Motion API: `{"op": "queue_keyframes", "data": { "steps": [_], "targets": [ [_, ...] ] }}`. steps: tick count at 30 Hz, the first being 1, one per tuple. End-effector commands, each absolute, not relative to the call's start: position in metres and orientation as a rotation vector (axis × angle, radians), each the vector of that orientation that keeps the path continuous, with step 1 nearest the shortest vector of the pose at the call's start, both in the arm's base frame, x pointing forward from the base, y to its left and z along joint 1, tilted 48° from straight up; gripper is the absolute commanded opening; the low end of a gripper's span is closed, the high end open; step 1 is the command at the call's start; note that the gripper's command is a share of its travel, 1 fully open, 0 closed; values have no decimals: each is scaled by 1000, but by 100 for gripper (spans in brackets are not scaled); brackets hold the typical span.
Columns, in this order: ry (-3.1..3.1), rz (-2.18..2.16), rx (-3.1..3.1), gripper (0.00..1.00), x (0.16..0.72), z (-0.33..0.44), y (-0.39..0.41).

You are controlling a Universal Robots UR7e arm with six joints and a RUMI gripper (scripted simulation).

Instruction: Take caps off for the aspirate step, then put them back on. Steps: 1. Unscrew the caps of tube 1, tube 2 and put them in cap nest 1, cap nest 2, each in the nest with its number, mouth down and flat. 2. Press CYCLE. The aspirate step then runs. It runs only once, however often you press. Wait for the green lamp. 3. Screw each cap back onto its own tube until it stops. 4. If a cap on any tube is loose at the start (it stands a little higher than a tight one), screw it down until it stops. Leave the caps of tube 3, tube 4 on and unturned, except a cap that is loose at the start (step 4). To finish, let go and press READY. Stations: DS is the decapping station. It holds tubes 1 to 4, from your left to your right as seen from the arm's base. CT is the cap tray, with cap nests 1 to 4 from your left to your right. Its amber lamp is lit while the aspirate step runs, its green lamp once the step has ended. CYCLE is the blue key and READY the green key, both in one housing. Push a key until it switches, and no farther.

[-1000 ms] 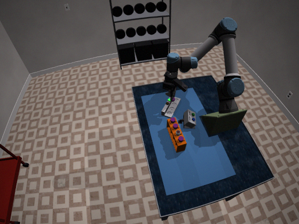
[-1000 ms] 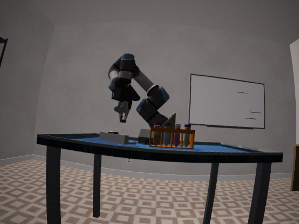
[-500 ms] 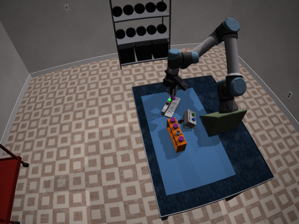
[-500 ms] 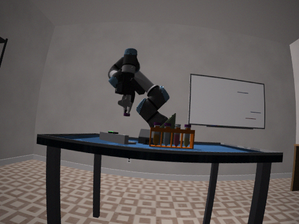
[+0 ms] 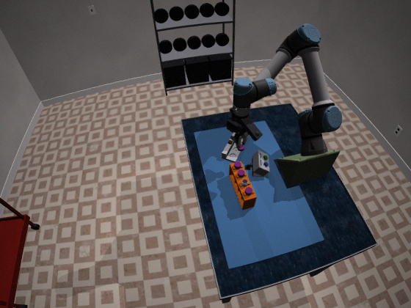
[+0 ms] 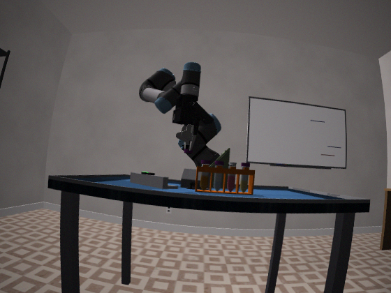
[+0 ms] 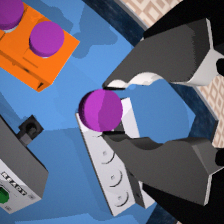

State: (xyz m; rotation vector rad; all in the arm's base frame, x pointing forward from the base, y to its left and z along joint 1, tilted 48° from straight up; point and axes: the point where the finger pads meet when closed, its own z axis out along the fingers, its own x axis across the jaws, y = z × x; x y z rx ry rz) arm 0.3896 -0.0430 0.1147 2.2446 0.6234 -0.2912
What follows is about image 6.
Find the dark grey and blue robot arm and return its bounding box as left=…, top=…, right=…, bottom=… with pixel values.
left=139, top=62, right=221, bottom=167

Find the black table edge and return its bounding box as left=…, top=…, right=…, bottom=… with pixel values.
left=48, top=174, right=370, bottom=203

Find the blue flat work mat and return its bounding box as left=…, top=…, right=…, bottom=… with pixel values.
left=101, top=179, right=324, bottom=200

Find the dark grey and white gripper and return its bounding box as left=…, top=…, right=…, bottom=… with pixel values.
left=172, top=94, right=199, bottom=151

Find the orange tube rack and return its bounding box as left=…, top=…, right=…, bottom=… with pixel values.
left=195, top=165, right=255, bottom=195

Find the white button housing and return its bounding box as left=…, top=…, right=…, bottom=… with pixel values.
left=181, top=169, right=211, bottom=190

